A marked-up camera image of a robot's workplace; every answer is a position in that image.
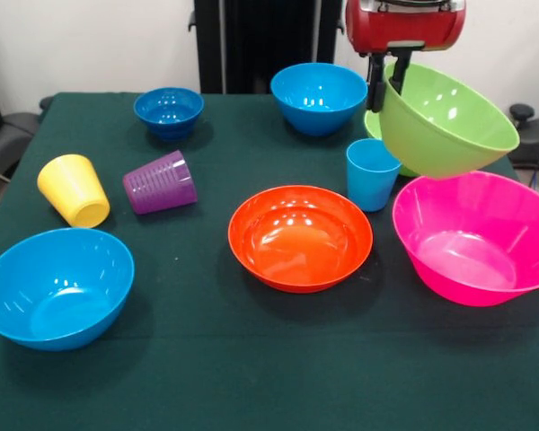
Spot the pink bowl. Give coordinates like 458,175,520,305
392,170,539,308

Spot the dark green table cloth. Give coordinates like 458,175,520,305
0,92,539,431

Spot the black pedestal leg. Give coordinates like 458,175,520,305
501,103,539,170
0,111,41,180

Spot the orange bowl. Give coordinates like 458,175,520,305
227,185,375,295

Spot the purple cup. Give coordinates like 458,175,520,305
122,149,199,216

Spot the light blue cup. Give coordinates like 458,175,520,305
345,138,403,213

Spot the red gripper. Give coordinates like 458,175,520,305
345,0,467,113

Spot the light blue bowl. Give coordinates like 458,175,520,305
269,62,369,137
0,226,137,353

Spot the green bowl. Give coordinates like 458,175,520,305
379,62,521,180
363,110,421,178

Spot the small dark blue bowl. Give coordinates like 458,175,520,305
133,86,205,142

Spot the yellow cup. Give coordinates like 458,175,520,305
36,154,111,229

